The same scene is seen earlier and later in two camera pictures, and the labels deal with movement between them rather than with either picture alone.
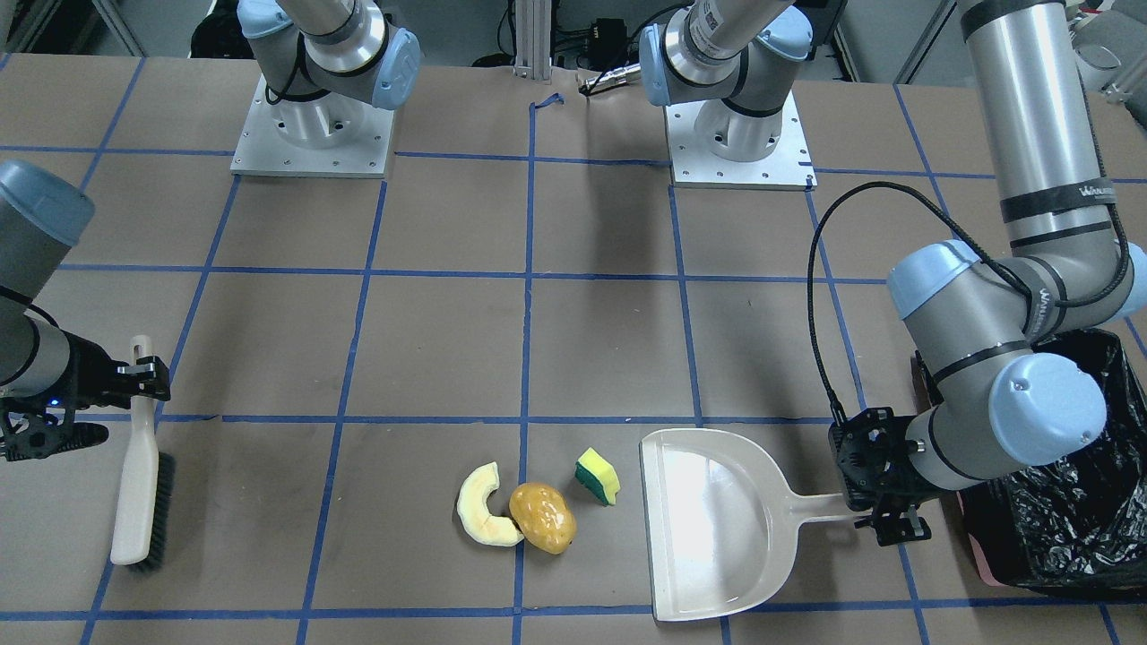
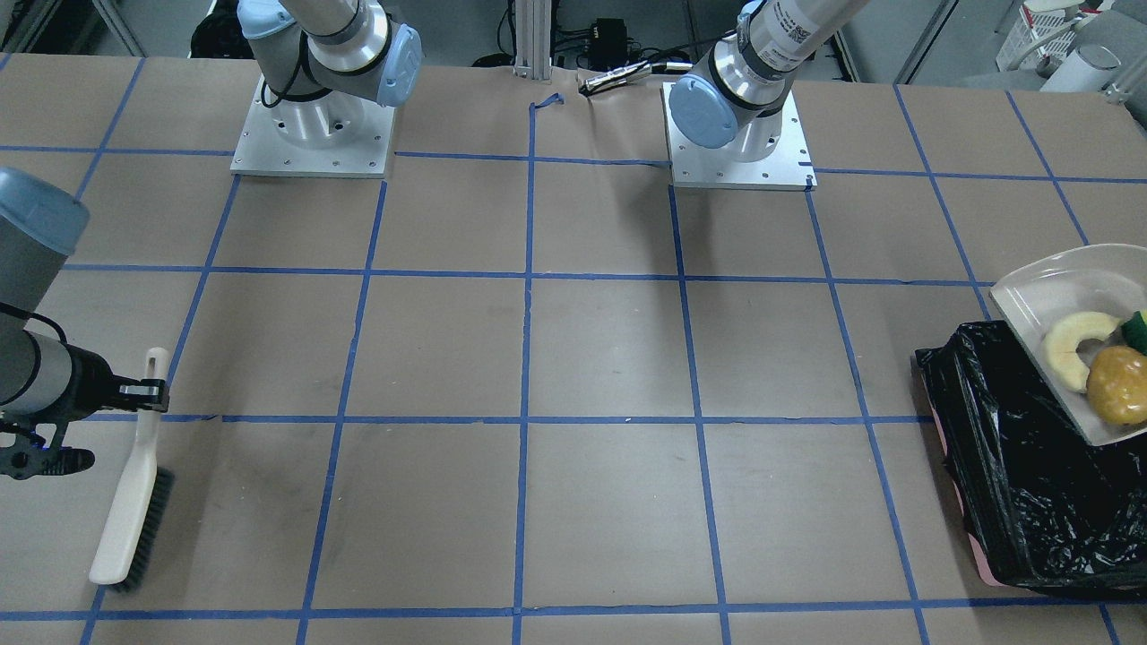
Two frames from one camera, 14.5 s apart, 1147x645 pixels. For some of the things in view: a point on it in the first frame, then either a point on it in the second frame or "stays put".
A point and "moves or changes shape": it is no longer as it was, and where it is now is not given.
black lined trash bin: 1078,527 stays put
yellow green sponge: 598,477 → 1134,331
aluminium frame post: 533,39 stays put
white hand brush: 145,508 moves or changes shape
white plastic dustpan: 721,521 moves or changes shape
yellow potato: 542,517 → 1117,385
